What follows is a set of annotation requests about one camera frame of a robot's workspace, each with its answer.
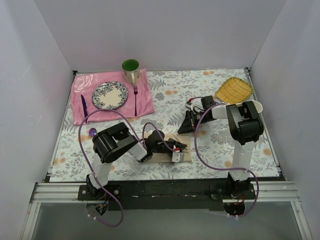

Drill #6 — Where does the beige cloth napkin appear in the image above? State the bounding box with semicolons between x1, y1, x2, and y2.
142;131;192;163

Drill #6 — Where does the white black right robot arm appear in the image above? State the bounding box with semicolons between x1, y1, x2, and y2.
177;96;264;199

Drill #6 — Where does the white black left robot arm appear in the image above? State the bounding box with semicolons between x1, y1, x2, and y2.
86;122;189;200

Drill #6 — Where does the green inside ceramic mug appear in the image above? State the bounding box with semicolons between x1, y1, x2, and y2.
121;59;142;86

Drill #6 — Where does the floral patterned table mat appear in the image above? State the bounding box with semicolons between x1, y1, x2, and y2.
49;68;281;180

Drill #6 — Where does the yellow woven bamboo tray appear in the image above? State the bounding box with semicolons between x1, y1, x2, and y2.
215;76;254;104

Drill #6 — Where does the grey white mug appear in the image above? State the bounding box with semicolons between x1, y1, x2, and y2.
252;100;263;114

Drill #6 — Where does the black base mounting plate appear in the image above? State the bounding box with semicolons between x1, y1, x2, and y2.
77;178;256;211

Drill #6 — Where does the purple fork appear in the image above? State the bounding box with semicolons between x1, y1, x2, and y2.
133;85;138;117

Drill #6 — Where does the floral ceramic plate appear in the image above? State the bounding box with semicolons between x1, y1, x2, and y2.
91;81;129;110

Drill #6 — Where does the iridescent spoon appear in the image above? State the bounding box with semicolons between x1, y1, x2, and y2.
88;128;97;137

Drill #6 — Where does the purple knife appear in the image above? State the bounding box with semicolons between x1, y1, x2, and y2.
80;94;88;124

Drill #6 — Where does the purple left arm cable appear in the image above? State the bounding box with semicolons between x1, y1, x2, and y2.
78;109;181;228

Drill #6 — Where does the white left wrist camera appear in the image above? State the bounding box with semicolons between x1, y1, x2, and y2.
171;151;184;163

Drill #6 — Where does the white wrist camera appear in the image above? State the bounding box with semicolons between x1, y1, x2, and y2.
171;151;184;163
185;100;194;111

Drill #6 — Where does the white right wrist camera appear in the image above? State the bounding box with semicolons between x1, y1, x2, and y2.
185;100;194;111

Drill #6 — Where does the aluminium frame rail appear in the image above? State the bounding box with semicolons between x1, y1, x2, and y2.
21;179;312;240

